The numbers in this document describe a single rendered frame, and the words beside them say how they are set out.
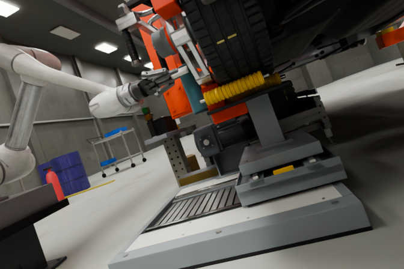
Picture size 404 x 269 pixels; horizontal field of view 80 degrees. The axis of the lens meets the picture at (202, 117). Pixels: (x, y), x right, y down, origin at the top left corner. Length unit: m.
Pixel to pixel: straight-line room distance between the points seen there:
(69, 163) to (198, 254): 5.02
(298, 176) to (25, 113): 1.35
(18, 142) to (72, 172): 4.14
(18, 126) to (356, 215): 1.53
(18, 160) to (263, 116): 1.30
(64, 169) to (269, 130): 5.05
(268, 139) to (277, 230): 0.41
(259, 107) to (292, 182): 0.34
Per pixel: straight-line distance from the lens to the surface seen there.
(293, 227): 0.79
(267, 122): 1.06
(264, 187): 0.90
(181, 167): 1.82
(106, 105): 1.03
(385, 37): 3.85
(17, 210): 1.46
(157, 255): 0.92
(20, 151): 1.64
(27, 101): 1.54
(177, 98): 1.62
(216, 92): 0.97
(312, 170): 0.90
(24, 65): 1.31
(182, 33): 0.91
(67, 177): 5.73
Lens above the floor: 0.42
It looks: 2 degrees up
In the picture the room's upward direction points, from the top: 21 degrees counter-clockwise
